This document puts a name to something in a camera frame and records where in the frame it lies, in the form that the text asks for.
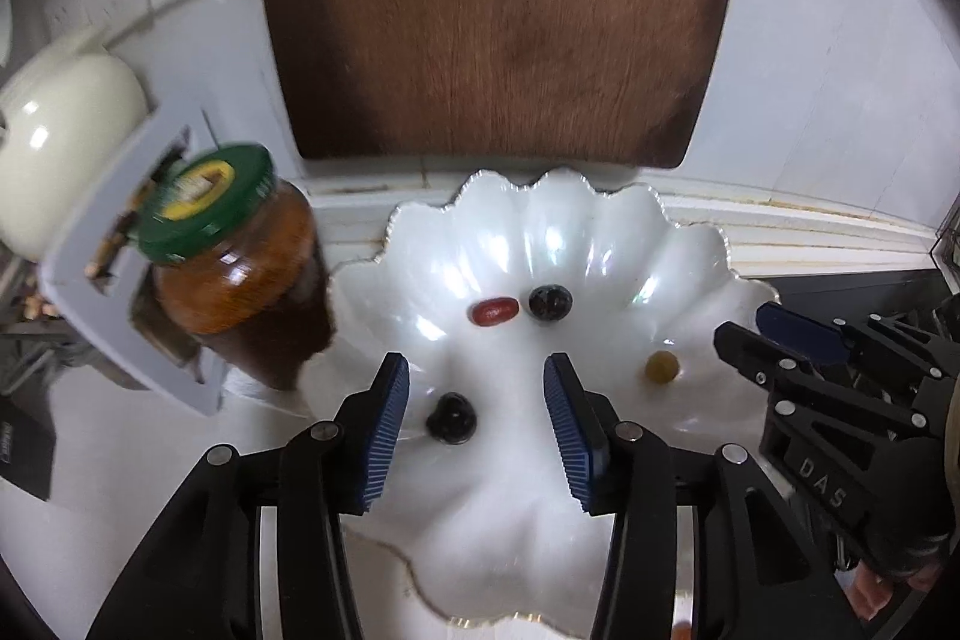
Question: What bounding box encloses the right human hand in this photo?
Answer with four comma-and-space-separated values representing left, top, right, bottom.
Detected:
846, 562, 942, 622

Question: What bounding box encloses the white ceramic teapot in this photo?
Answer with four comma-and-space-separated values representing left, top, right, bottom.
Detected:
0, 26, 148, 262

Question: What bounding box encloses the glass jar green lid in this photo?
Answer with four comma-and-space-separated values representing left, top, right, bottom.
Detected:
137, 143, 331, 392

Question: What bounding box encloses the dark grape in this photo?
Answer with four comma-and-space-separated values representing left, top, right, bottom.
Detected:
527, 284, 574, 323

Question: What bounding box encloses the tan longan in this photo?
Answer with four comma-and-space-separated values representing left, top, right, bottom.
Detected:
643, 351, 682, 385

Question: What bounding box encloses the brown wooden cutting board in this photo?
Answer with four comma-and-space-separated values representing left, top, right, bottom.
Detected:
263, 0, 729, 169

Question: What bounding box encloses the white scalloped ceramic bowl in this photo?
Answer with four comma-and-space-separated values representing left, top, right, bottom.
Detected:
299, 170, 776, 637

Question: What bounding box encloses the dark blueberry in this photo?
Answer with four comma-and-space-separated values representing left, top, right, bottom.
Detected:
427, 392, 478, 445

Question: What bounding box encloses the black knife block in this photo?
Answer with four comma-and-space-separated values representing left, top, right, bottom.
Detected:
0, 396, 57, 500

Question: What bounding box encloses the red date fruit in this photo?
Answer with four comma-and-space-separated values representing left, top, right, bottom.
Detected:
469, 298, 521, 328

